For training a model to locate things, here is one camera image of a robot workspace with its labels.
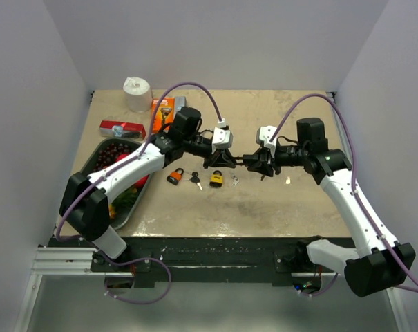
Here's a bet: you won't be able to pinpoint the yellow padlock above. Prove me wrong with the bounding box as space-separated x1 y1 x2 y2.
209 170 223 188

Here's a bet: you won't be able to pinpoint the black head key set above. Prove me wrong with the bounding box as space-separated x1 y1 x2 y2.
184 171 203 191

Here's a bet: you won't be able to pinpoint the black padlock with keys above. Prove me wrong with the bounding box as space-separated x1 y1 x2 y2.
234 155 256 166

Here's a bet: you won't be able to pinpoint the orange padlock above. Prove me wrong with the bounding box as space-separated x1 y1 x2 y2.
166 167 184 185

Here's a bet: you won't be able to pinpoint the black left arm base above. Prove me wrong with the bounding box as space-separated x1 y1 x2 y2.
91 244 156 288

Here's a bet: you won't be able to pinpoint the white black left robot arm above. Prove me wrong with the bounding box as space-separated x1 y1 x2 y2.
59 107 235 271

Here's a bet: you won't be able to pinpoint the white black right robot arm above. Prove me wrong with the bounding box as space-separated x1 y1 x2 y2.
242 118 416 297

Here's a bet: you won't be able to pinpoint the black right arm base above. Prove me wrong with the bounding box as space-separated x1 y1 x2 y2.
274 236 323 295

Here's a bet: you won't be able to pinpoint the orange razor box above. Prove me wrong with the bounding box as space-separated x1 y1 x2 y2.
151 98 175 133

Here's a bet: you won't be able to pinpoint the red apple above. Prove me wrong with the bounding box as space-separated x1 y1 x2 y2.
136 175 149 186

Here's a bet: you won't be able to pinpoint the dark grey fruit tray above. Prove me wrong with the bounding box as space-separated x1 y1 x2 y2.
76 138 149 230

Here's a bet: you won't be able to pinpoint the green leaves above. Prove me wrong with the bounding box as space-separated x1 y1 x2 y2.
111 186 139 212

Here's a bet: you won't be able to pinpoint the white toilet paper roll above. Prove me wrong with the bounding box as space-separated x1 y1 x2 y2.
123 77 153 113

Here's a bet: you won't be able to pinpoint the dark red grape bunch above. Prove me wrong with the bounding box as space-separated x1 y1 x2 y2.
93 143 132 172

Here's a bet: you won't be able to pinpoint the red toothpaste box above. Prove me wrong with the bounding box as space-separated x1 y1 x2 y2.
99 120 146 140

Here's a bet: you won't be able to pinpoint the orange spiky fruit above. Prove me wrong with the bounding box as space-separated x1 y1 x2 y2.
108 204 117 220

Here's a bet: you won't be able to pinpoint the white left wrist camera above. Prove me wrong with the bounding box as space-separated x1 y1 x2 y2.
211 118 234 153

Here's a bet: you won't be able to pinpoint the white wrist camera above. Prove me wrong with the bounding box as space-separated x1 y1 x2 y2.
211 118 234 153
256 126 276 154

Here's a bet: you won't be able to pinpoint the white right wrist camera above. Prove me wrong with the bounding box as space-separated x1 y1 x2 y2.
256 126 276 154

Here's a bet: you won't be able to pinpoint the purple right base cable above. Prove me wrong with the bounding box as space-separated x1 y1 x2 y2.
297 271 339 298

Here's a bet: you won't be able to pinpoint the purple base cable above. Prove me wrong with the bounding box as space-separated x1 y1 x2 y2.
297 271 339 298
91 254 173 304

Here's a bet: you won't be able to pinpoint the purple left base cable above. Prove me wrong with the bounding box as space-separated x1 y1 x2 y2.
91 254 173 304

